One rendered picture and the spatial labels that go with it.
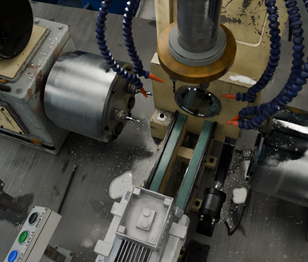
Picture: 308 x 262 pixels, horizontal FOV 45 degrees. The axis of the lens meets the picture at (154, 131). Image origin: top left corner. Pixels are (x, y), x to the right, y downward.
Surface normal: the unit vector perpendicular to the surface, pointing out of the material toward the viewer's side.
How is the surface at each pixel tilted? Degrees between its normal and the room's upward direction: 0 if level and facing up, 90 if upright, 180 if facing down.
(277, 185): 73
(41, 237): 56
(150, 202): 0
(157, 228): 0
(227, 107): 90
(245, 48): 90
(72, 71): 6
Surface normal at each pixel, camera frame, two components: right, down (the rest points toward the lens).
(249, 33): -0.36, 0.83
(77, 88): -0.19, -0.10
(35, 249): 0.74, -0.04
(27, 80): -0.05, -0.48
